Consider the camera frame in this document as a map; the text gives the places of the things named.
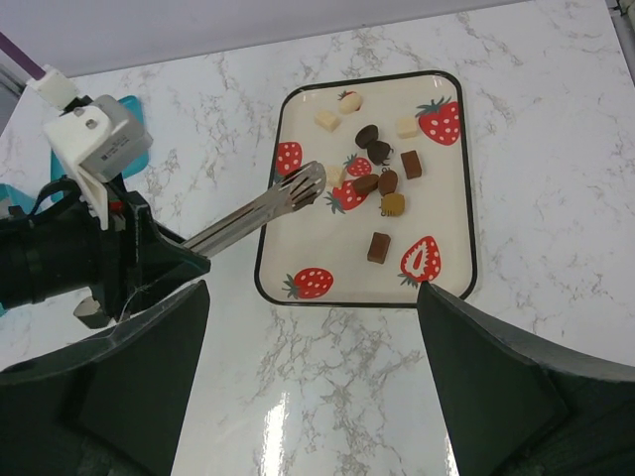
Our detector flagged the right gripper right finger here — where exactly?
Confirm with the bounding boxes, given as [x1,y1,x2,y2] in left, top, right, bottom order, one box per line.
[418,283,634,475]

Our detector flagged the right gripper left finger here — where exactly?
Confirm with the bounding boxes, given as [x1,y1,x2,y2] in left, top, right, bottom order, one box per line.
[1,282,208,475]

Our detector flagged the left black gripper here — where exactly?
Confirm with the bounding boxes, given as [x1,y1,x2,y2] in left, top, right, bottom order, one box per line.
[1,177,211,329]

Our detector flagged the metal serving tongs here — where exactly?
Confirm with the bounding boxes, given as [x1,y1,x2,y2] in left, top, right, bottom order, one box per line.
[183,161,326,257]

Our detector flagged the teal chocolate box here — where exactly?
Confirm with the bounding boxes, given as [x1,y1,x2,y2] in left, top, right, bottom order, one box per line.
[0,182,21,318]

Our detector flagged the white ridged chocolate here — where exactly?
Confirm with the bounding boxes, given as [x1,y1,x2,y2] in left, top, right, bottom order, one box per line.
[325,166,346,188]

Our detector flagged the brown bar chocolate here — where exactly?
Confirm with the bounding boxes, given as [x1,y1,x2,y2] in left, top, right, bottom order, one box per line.
[367,232,391,265]

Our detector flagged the brown oval chocolate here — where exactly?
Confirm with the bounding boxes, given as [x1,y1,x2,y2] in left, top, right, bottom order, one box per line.
[352,174,379,195]

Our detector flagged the white square chocolate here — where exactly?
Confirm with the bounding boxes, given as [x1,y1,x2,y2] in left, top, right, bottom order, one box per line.
[315,110,340,133]

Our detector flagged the tan shell chocolate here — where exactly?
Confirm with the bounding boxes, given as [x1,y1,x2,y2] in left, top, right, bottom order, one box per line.
[380,192,406,217]

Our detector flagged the brown round chocolate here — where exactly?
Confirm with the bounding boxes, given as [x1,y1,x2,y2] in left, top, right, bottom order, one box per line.
[378,170,399,196]

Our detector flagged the dark round chocolate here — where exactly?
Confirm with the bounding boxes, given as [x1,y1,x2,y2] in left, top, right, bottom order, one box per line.
[354,124,379,149]

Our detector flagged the dark heart chocolate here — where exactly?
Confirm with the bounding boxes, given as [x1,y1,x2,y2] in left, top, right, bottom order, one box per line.
[366,140,393,166]

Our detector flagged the white strawberry shaped chocolate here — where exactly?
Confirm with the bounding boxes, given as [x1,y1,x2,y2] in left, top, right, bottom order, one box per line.
[338,91,363,115]

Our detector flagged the brown rectangular chocolate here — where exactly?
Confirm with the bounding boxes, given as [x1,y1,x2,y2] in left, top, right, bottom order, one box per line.
[401,150,423,179]

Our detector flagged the white cube chocolate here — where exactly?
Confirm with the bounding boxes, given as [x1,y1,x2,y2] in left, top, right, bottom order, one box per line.
[396,116,419,139]

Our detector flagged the strawberry pattern tray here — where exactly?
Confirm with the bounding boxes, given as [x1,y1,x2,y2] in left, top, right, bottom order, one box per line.
[254,70,478,308]

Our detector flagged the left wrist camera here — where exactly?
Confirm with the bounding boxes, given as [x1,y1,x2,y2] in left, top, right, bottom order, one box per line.
[42,93,154,232]

